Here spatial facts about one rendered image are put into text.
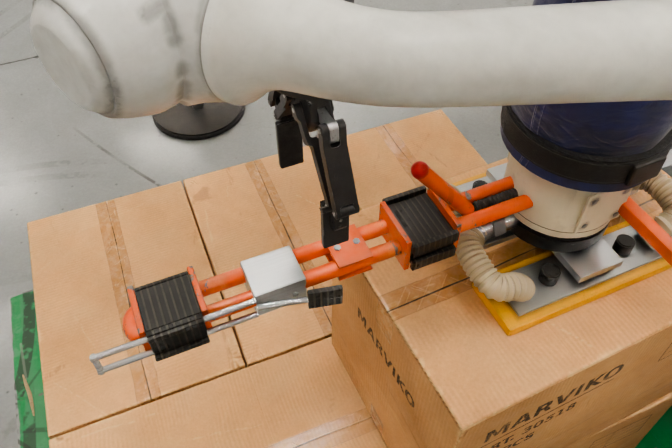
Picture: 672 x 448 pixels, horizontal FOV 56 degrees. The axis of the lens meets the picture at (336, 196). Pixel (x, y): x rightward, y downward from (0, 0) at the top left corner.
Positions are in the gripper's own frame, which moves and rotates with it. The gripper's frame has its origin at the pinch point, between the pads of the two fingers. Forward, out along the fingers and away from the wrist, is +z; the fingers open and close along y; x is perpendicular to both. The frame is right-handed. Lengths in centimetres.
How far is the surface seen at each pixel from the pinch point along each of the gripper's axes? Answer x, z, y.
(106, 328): 35, 67, 40
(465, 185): -33.1, 24.9, 13.4
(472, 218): -23.1, 13.3, -1.5
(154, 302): 20.5, 11.7, 1.3
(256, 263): 7.1, 12.6, 2.6
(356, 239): -6.4, 12.5, 0.9
